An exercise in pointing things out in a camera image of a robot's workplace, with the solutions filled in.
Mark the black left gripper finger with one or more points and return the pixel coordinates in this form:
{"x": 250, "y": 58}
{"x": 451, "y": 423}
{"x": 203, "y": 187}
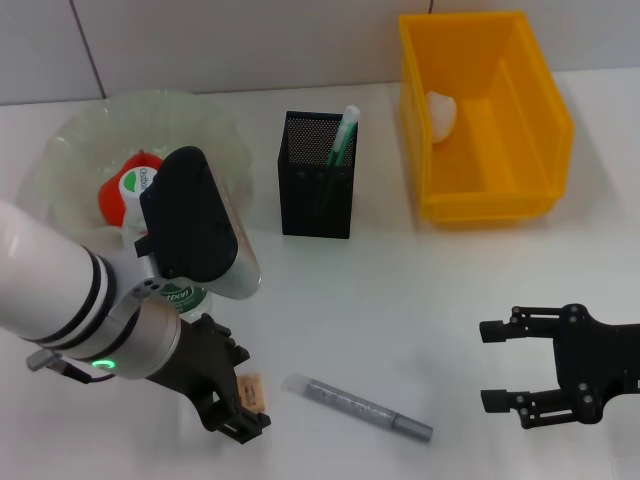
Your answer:
{"x": 227, "y": 345}
{"x": 245, "y": 425}

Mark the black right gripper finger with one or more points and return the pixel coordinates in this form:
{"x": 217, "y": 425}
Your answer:
{"x": 497, "y": 401}
{"x": 495, "y": 331}

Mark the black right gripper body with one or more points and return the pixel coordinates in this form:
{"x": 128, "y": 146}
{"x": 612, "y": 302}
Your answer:
{"x": 600, "y": 360}

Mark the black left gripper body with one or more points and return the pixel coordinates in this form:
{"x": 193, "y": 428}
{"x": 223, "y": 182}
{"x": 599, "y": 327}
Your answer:
{"x": 195, "y": 365}

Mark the tan eraser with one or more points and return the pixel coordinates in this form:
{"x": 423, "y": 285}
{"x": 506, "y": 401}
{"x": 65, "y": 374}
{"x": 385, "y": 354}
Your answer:
{"x": 252, "y": 387}

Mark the silver glitter marker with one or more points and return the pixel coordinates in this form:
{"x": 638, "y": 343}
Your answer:
{"x": 350, "y": 402}

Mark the green label water bottle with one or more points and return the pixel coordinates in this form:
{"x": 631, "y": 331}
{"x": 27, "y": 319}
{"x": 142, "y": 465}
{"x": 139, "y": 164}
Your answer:
{"x": 135, "y": 187}

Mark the red knitted orange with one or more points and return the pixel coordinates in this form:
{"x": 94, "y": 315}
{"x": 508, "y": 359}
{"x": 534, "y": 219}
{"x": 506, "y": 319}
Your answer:
{"x": 112, "y": 200}

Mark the white paper ball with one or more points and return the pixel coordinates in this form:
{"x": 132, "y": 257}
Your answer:
{"x": 442, "y": 117}

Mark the green pen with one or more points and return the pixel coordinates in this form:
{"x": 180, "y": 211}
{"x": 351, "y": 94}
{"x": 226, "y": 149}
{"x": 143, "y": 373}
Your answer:
{"x": 345, "y": 130}

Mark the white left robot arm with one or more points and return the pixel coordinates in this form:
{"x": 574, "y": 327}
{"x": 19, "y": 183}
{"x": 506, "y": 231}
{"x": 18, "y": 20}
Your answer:
{"x": 45, "y": 280}

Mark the black mesh pen holder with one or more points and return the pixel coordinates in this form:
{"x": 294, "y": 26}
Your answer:
{"x": 305, "y": 210}

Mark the translucent wavy fruit plate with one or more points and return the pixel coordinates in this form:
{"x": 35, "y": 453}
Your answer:
{"x": 90, "y": 130}

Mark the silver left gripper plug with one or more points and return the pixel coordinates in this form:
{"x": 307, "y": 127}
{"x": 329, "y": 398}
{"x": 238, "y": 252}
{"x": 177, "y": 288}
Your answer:
{"x": 42, "y": 361}

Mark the yellow plastic bin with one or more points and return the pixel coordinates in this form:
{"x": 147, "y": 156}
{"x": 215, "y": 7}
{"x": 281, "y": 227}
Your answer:
{"x": 500, "y": 150}

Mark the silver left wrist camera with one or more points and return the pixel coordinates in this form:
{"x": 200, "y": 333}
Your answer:
{"x": 195, "y": 225}

